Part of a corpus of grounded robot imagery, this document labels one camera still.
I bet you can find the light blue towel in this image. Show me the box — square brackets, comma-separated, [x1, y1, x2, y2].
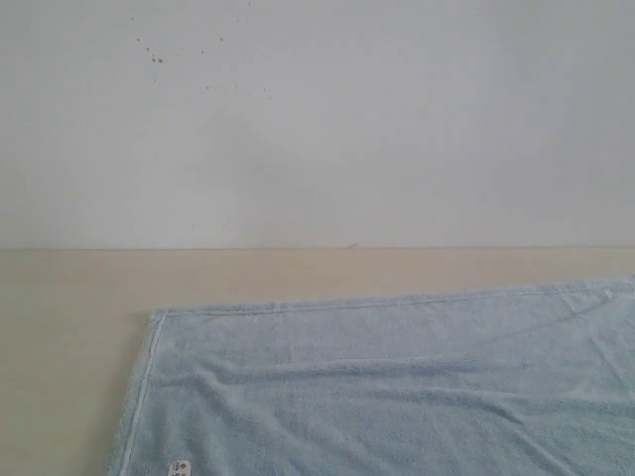
[106, 277, 634, 475]

